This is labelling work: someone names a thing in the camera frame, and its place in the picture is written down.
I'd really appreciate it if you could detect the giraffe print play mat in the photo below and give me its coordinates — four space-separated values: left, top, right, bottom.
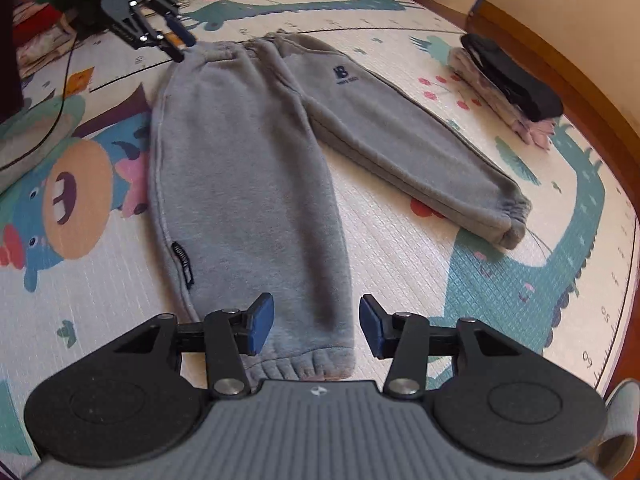
1 0 639 474

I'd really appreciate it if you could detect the pale pink folded garment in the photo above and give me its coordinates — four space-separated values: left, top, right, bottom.
448 48 559 151

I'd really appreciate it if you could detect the stack of folded clothes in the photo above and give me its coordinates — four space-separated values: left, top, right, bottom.
1 0 178 79

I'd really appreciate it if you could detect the black folded garment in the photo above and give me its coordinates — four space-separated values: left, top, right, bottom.
461 32 564 122

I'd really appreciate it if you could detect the black cable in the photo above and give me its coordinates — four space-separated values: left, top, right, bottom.
0 29 82 174

